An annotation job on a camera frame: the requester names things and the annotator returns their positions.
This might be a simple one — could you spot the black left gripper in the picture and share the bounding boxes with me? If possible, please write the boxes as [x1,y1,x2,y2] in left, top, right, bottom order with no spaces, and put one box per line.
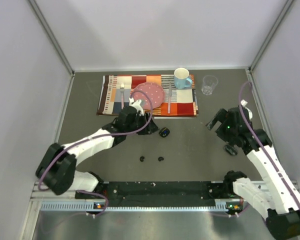
[125,111,160,136]

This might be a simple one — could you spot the glossy black charging case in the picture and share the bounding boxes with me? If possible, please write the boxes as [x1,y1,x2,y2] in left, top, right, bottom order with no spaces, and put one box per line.
[159,127,170,138]

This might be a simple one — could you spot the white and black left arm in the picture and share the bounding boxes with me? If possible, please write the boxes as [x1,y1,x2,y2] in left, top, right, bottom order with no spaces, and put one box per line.
[35,106,159,199]

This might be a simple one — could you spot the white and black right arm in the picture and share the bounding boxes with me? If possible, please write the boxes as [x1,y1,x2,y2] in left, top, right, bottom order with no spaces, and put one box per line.
[206,105,300,240]

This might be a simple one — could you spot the pink dotted plate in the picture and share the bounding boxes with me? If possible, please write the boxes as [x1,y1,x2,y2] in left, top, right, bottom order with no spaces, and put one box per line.
[133,82,165,111]

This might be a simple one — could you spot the colourful patchwork placemat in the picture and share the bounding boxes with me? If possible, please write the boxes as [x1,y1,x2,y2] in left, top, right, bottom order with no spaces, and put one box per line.
[97,74,199,117]

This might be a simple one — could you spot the clear drinking glass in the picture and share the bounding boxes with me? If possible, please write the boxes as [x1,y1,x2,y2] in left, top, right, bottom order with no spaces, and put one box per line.
[201,75,219,96]

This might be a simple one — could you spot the light blue mug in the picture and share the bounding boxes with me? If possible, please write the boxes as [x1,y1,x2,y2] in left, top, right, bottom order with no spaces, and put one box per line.
[174,67,193,90]

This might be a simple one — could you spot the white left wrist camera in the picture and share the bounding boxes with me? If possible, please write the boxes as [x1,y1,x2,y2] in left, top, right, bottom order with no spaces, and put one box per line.
[129,97,146,115]

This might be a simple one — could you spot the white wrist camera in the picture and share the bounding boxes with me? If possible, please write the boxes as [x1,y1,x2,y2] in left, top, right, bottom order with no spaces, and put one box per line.
[240,99,253,121]
[129,97,146,115]

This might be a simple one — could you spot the fork with pink handle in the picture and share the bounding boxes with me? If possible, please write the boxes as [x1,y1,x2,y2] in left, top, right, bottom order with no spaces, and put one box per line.
[120,82,125,109]

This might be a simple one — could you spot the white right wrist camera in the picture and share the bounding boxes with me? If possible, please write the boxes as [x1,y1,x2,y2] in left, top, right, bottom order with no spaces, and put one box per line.
[240,99,253,121]

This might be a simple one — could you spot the knife with pink handle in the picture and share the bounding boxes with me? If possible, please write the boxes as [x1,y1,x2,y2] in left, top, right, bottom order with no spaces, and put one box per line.
[167,82,172,114]

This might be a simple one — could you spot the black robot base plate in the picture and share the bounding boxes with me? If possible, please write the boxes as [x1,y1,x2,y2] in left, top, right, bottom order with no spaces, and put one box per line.
[74,181,241,208]

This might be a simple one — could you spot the aluminium frame rail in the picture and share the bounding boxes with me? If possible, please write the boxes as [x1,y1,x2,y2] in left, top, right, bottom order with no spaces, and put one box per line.
[29,181,300,213]

